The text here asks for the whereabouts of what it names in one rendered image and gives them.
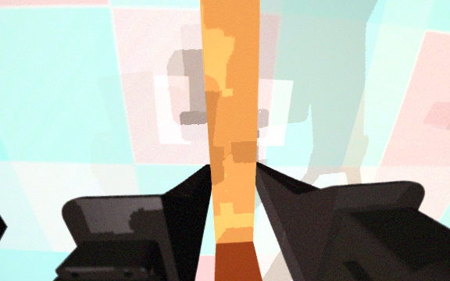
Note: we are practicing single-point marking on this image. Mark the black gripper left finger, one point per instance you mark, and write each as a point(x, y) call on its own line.
point(175, 219)

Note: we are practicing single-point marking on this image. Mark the orange bar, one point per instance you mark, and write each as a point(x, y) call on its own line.
point(230, 37)

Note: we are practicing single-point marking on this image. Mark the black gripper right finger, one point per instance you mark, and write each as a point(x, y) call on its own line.
point(306, 219)

